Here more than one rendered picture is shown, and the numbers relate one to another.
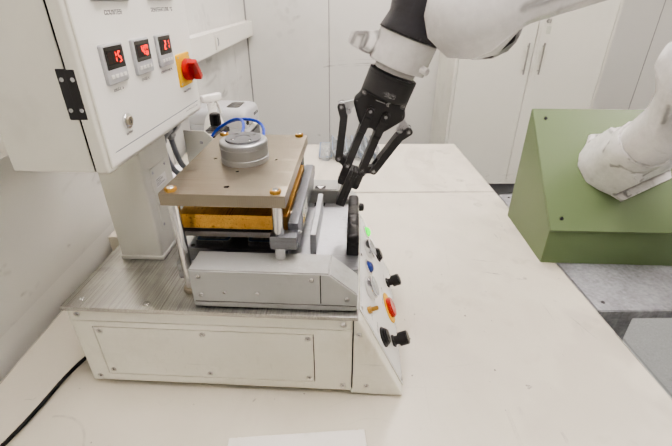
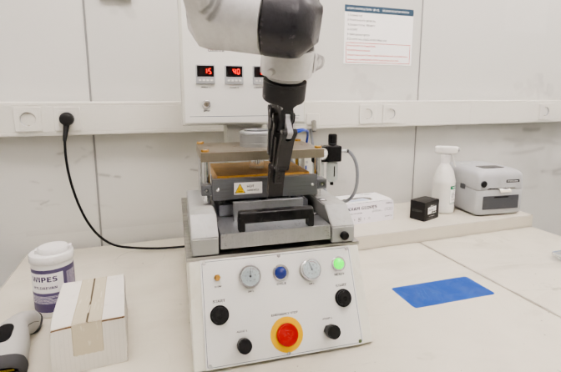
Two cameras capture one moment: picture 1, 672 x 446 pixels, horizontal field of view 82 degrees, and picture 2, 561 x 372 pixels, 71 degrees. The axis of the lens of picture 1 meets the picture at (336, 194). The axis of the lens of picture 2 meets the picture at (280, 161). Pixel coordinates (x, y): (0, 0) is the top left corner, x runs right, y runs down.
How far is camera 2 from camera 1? 0.85 m
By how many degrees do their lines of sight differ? 70
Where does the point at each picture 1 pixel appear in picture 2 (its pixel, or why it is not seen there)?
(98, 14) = (203, 51)
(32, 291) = not seen: hidden behind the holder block
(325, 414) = (172, 335)
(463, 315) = not seen: outside the picture
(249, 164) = (242, 144)
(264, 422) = (164, 312)
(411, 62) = (263, 64)
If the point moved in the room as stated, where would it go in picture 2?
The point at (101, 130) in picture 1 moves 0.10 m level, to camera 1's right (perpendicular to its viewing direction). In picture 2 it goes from (184, 103) to (187, 103)
